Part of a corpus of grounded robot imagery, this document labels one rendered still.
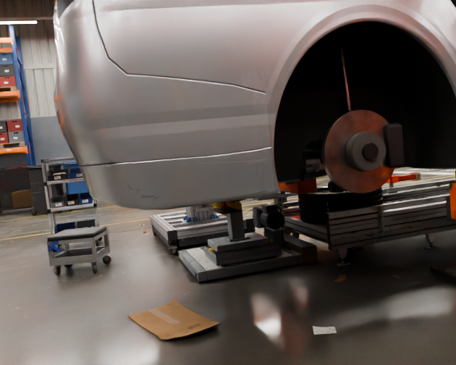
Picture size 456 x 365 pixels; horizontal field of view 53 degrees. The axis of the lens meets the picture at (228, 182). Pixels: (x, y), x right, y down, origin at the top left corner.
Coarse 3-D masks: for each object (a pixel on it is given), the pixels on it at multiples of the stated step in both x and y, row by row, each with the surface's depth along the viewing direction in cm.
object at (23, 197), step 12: (12, 168) 951; (24, 168) 958; (0, 180) 948; (12, 180) 953; (24, 180) 959; (0, 192) 949; (12, 192) 954; (24, 192) 960; (0, 204) 950; (12, 204) 956; (24, 204) 961
